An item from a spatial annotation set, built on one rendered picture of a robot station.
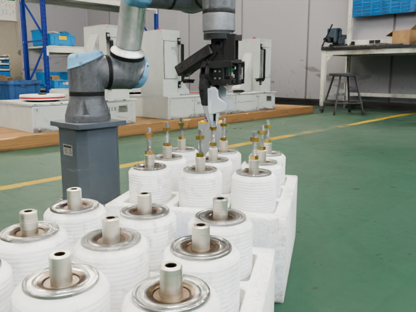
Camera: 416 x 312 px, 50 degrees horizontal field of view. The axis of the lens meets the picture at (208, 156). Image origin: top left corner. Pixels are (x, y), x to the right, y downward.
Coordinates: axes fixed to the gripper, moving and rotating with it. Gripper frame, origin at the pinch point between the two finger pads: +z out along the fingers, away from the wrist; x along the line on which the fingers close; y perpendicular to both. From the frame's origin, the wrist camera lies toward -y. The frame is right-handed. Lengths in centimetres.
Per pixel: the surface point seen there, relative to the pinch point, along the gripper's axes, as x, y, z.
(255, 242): -15.1, 19.0, 22.2
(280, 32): 547, -197, -69
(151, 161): -15.2, -6.5, 8.3
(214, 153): -0.8, 1.5, 8.1
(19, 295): -68, 18, 10
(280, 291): -13.6, 24.2, 32.3
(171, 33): 216, -162, -42
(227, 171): -1.2, 5.3, 12.0
